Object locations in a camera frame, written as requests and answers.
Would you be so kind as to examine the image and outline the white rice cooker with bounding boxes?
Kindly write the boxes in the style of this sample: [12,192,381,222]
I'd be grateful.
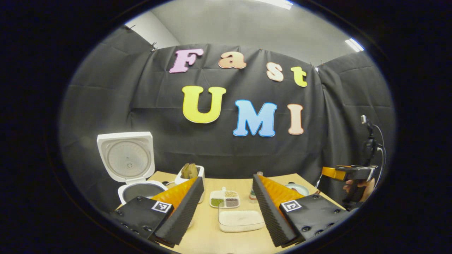
[97,132,168,205]

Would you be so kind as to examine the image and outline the clear plastic water bottle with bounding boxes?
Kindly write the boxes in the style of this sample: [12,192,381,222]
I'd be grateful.
[249,171,263,204]

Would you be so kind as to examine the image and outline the small ceiling light panel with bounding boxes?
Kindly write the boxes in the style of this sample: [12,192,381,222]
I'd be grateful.
[345,38,364,52]

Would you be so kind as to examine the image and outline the pale green plate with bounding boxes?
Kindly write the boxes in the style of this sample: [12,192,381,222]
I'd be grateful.
[284,183,309,196]

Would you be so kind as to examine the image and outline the clear container of rice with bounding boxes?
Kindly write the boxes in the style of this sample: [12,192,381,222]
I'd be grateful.
[218,202,266,232]

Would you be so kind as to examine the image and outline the white toaster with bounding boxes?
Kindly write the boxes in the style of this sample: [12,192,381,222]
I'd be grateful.
[175,164,205,204]

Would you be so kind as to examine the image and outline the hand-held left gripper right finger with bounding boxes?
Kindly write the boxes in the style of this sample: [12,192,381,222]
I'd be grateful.
[252,173,353,247]

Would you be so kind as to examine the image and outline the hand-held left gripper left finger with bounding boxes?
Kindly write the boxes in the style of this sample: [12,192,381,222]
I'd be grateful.
[109,176,205,247]

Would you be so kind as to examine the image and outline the white divided bean dish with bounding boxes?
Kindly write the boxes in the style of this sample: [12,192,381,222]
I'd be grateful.
[209,187,240,208]

